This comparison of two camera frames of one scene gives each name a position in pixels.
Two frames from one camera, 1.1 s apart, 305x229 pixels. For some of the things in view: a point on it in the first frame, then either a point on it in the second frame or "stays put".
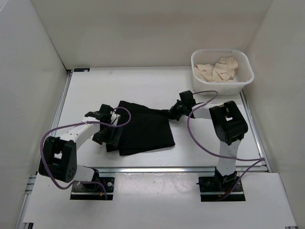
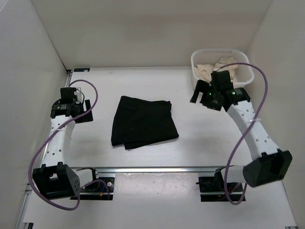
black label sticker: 81,69 stays put
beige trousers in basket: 224,70 stays put
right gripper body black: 176,111 -> 211,91
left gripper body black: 107,135 -> 80,108
